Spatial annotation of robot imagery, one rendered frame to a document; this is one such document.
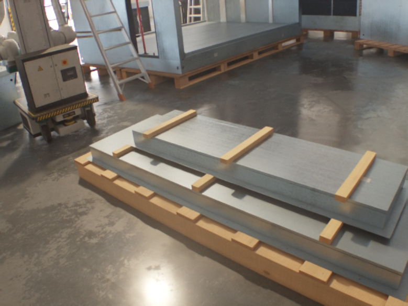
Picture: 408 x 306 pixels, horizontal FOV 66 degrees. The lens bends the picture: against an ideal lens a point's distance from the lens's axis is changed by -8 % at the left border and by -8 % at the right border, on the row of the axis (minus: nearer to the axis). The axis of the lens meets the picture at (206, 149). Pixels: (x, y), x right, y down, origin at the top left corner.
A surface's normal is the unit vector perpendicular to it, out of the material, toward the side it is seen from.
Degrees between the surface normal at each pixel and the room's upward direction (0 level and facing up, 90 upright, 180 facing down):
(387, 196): 0
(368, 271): 90
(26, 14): 90
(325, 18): 90
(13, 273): 0
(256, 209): 0
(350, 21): 90
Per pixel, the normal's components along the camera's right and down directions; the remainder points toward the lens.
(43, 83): 0.66, 0.29
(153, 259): -0.08, -0.89
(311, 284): -0.64, 0.40
